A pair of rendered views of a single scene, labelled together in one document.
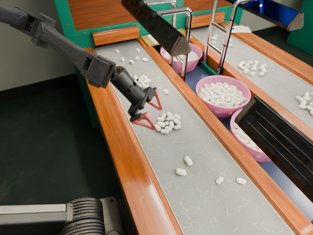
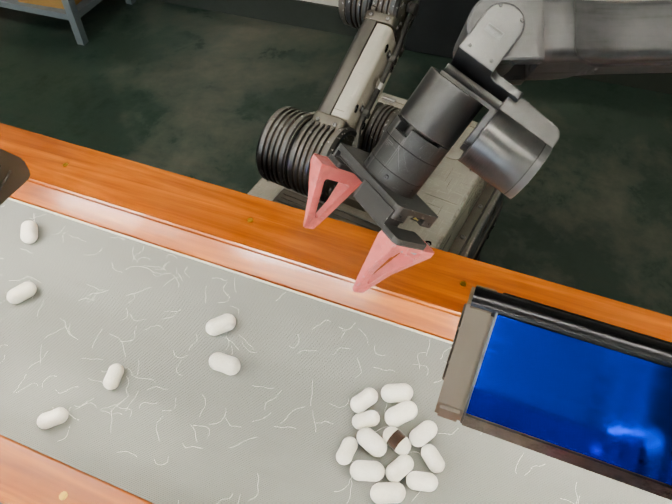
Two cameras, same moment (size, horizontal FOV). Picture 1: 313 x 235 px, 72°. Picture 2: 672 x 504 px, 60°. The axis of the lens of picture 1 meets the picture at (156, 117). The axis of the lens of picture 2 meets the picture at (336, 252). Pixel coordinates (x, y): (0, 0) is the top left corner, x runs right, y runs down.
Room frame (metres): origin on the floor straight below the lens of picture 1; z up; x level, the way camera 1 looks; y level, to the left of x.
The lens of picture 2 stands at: (0.79, -0.27, 1.36)
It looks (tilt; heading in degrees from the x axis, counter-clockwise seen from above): 50 degrees down; 135
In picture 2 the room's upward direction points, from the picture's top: straight up
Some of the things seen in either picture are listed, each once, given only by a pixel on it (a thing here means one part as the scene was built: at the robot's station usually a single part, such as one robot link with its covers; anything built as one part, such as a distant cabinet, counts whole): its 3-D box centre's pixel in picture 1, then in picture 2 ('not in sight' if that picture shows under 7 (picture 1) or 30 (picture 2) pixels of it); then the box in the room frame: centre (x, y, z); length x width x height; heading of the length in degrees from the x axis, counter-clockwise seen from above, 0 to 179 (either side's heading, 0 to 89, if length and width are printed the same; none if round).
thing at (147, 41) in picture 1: (166, 37); not in sight; (1.47, -0.07, 0.77); 0.33 x 0.15 x 0.01; 113
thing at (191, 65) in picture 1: (180, 58); not in sight; (1.27, -0.16, 0.72); 0.27 x 0.27 x 0.10
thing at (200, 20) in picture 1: (205, 19); not in sight; (1.65, -0.36, 0.83); 0.30 x 0.06 x 0.07; 113
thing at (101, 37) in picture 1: (116, 34); not in sight; (1.38, 0.26, 0.83); 0.30 x 0.06 x 0.07; 113
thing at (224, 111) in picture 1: (221, 97); not in sight; (0.86, -0.33, 0.72); 0.27 x 0.27 x 0.10
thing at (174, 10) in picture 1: (164, 50); not in sight; (1.03, -0.04, 0.90); 0.20 x 0.19 x 0.45; 23
